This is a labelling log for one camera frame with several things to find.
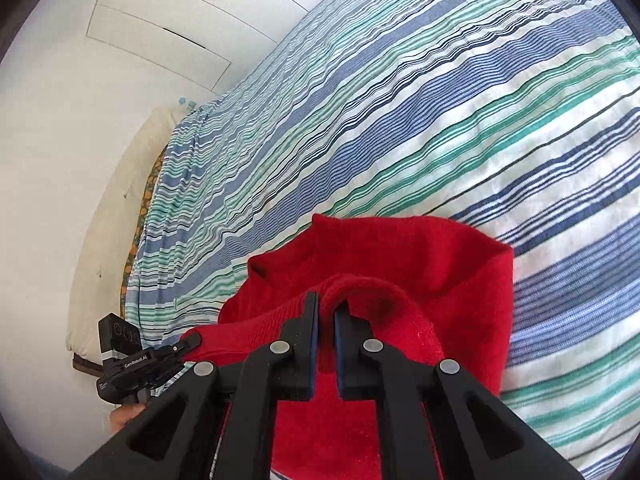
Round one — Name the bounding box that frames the cream mattress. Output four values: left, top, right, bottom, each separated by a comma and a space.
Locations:
65, 105, 183, 361

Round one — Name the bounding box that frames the white wardrobe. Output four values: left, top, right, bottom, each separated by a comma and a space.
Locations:
85, 0, 371, 97

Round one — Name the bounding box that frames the orange patterned bed sheet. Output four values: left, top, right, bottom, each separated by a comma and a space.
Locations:
120, 145, 169, 311

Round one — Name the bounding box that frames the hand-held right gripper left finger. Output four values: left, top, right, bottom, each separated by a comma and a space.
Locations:
67, 291, 320, 480

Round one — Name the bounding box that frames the striped blanket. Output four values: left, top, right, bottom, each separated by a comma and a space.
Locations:
120, 0, 640, 480

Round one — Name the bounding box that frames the dark wooden bed frame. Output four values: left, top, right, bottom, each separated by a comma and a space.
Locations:
71, 351, 108, 377

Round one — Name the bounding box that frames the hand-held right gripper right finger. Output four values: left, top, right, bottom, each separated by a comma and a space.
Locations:
333, 297, 587, 480

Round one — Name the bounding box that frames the person's left hand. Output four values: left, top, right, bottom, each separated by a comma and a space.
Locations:
107, 404, 147, 434

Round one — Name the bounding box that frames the red knit sweater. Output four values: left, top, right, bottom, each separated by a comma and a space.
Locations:
177, 213, 516, 480

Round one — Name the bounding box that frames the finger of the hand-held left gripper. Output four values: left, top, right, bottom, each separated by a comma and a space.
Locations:
150, 336, 202, 387

